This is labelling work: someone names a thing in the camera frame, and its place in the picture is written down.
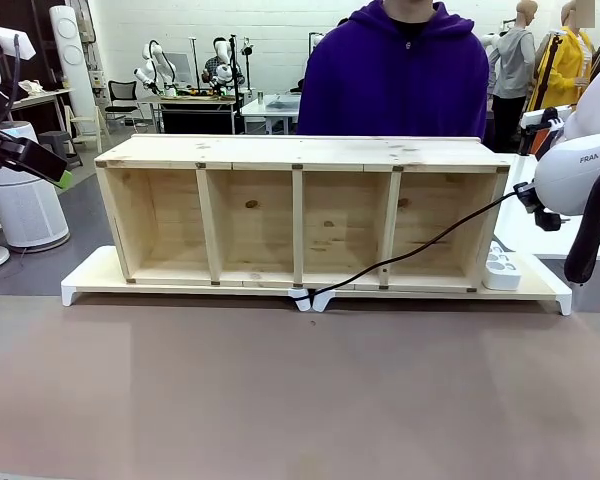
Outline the black power cable with plug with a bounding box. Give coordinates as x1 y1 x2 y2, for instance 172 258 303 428
292 182 565 311

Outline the grey round stool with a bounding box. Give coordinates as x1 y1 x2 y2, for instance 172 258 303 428
38 130 84 169

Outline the white cylindrical air purifier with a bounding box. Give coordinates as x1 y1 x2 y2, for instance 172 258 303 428
0 121 72 250

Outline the small wooden stool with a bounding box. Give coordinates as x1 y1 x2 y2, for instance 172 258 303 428
68 105 112 152

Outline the orange and white device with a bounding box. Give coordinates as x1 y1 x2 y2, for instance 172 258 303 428
518 106 567 157

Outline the white power strip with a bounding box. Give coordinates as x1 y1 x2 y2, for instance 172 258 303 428
481 239 524 291

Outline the white-legged wooden riser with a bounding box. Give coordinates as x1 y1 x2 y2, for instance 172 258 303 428
312 249 574 316

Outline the tall white tower air conditioner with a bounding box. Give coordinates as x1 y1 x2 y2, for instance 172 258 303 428
48 4 100 137

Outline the black office chair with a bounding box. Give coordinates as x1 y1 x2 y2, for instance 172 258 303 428
103 79 142 122

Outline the mannequin in grey shirt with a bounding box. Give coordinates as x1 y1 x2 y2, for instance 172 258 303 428
482 0 539 154

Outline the mannequin in yellow jacket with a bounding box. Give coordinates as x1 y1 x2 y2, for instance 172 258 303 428
528 0 597 114

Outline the background workbench table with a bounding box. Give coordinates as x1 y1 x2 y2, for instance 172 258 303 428
142 91 242 135

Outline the person in purple hoodie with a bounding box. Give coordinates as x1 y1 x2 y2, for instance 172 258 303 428
296 0 491 154

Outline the black tripod stand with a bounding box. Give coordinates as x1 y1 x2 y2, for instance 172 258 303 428
228 33 242 135

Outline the pine wooden shelf unit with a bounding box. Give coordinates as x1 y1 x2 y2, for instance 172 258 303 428
93 133 511 295

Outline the white background table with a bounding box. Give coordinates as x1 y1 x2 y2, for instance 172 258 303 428
239 93 302 135

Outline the thick black arm hose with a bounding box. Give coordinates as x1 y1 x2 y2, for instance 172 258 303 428
563 127 600 287

